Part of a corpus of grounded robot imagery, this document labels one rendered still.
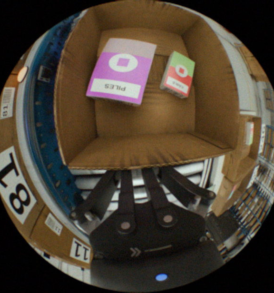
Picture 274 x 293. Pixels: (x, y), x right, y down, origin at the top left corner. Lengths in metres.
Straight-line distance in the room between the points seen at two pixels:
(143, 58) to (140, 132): 0.18
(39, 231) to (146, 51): 0.52
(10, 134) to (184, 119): 0.47
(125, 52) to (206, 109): 0.23
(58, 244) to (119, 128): 0.44
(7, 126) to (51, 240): 0.33
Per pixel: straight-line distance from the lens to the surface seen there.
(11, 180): 0.30
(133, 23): 0.41
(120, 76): 0.21
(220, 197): 0.67
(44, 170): 0.29
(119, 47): 0.25
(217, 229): 0.87
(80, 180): 0.40
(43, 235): 0.37
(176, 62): 0.30
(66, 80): 0.17
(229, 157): 0.50
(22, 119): 0.27
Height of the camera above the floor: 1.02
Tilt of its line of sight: 71 degrees down
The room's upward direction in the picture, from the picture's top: 162 degrees clockwise
